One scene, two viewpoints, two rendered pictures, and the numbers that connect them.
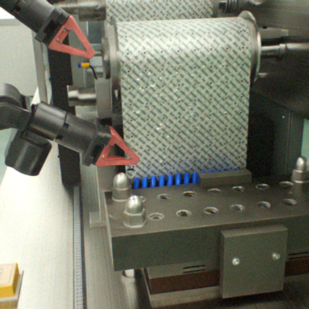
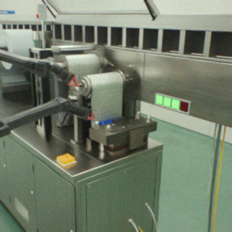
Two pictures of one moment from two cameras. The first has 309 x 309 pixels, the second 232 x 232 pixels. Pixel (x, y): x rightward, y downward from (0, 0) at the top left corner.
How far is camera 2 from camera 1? 1.11 m
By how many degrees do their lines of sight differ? 29
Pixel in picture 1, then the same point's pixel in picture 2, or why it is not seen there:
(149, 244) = (114, 136)
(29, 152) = (69, 117)
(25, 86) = not seen: outside the picture
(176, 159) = (104, 115)
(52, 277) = (80, 156)
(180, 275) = (119, 146)
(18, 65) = not seen: outside the picture
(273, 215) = (139, 126)
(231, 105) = (118, 98)
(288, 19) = (128, 72)
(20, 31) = not seen: outside the picture
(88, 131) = (84, 110)
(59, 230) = (65, 146)
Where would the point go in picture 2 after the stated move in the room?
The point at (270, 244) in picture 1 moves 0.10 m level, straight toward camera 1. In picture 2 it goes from (140, 133) to (146, 139)
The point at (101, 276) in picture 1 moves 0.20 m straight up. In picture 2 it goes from (93, 153) to (93, 119)
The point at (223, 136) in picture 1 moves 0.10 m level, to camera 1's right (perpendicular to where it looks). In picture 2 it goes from (116, 107) to (129, 105)
